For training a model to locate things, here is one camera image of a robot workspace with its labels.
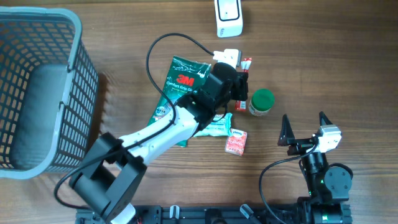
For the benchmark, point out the red white tissue packet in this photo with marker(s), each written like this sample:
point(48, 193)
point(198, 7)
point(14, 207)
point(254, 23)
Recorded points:
point(235, 144)

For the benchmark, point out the white barcode scanner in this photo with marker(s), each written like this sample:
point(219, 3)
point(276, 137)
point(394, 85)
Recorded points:
point(229, 18)

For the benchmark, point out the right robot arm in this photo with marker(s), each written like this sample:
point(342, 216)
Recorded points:
point(328, 184)

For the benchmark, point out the mint green wipes packet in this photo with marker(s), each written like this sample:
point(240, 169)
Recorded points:
point(220, 126)

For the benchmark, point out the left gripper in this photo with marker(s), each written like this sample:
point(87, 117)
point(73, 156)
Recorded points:
point(243, 84)

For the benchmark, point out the green lid jar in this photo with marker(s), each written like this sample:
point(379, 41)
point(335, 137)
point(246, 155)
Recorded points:
point(261, 102)

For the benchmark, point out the grey plastic mesh basket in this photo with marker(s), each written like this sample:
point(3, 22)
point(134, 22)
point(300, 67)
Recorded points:
point(48, 92)

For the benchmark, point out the green 3M gloves packet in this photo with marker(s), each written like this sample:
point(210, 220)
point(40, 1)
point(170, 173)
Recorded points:
point(184, 75)

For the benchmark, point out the red sachet pack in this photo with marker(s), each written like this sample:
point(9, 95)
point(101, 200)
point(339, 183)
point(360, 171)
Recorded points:
point(245, 65)

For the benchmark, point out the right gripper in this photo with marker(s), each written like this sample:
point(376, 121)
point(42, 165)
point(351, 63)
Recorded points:
point(286, 138)

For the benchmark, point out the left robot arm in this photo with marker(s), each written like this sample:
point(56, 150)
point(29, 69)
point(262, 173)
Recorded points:
point(114, 167)

